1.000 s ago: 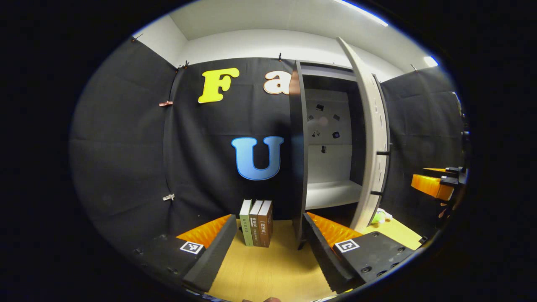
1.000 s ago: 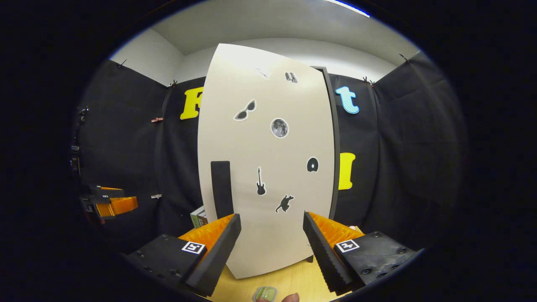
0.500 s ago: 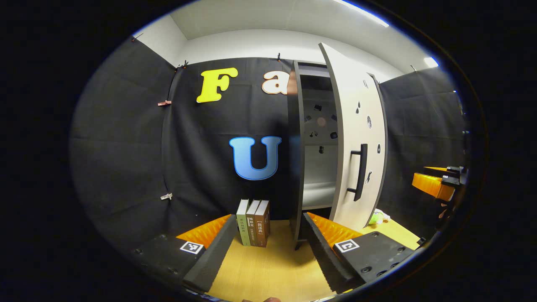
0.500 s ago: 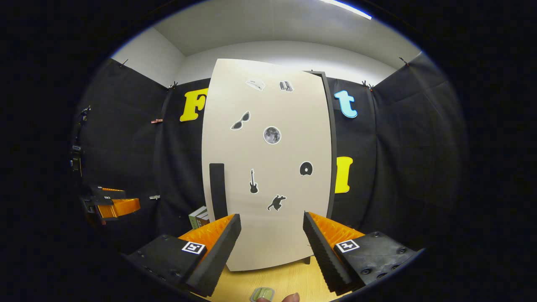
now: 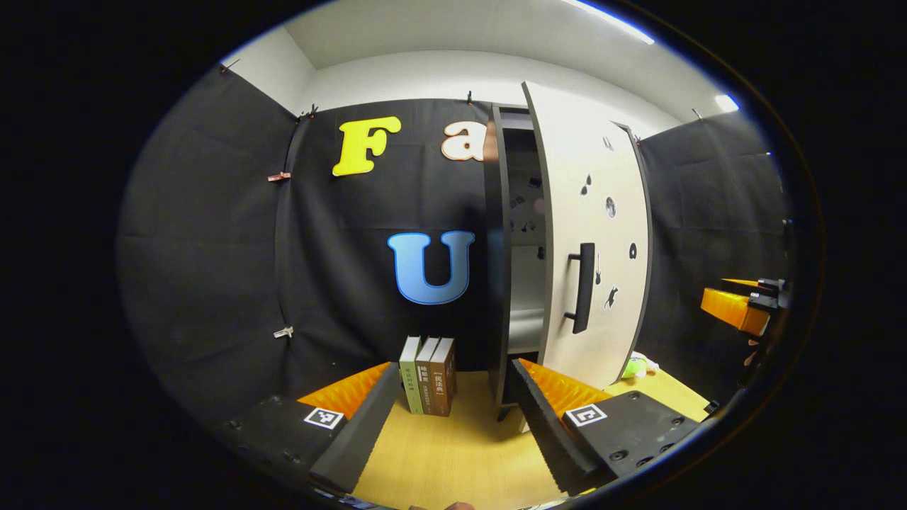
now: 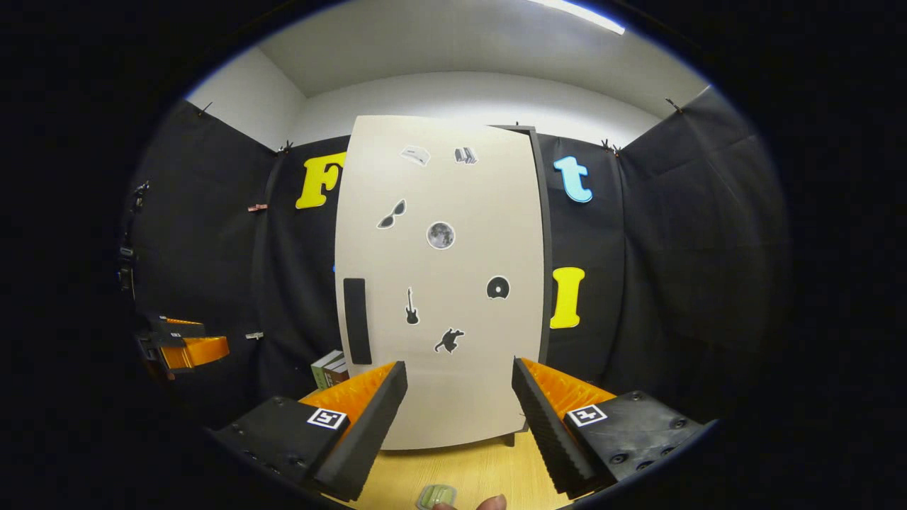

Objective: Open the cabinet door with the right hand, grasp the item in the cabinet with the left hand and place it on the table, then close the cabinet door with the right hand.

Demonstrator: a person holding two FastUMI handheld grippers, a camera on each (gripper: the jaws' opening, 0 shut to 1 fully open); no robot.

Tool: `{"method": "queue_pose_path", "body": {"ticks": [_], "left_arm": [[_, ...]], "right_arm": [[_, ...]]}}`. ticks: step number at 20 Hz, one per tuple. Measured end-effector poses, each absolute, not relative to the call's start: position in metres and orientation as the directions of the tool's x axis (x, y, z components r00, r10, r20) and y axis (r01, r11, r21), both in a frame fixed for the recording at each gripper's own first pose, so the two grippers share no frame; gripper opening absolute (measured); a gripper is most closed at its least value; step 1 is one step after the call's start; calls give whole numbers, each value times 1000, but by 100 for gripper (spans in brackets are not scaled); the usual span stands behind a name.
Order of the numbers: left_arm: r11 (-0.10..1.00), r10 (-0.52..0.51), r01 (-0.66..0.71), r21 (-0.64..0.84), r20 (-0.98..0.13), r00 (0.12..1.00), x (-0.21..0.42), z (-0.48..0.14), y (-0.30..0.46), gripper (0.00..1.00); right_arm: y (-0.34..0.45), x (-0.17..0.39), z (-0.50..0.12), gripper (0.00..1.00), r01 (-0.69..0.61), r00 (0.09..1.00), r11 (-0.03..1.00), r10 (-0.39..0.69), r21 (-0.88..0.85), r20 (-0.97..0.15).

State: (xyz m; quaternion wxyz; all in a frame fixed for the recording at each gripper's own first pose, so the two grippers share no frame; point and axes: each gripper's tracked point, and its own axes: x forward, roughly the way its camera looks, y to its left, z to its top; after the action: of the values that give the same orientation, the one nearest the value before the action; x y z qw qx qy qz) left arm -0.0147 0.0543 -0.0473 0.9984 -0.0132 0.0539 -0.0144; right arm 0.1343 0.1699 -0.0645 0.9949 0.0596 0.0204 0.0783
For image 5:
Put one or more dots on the black backdrop cloth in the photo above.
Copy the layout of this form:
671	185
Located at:
212	248

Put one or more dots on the long ceiling light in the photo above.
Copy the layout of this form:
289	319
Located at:
616	21

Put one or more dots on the white clip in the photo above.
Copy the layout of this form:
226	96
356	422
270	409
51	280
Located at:
283	331

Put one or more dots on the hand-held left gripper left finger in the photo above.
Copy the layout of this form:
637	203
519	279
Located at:
354	439

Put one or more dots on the small ceiling light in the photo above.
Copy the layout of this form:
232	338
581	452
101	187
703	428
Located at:
726	103

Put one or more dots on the white cabinet shelf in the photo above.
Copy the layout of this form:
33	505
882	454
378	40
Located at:
528	329

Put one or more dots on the beige cabinet door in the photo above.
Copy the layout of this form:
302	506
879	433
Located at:
567	177

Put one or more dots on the pink clip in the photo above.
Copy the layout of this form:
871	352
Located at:
279	176

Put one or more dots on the green and white plush toy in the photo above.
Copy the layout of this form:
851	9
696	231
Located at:
636	367

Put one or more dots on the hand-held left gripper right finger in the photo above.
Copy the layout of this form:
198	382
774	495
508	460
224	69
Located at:
549	439

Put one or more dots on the dark grey cabinet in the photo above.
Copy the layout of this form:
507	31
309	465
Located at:
497	283

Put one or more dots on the green book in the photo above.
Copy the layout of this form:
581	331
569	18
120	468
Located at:
411	382

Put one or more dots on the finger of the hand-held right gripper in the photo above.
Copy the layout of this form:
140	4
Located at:
733	308
769	283

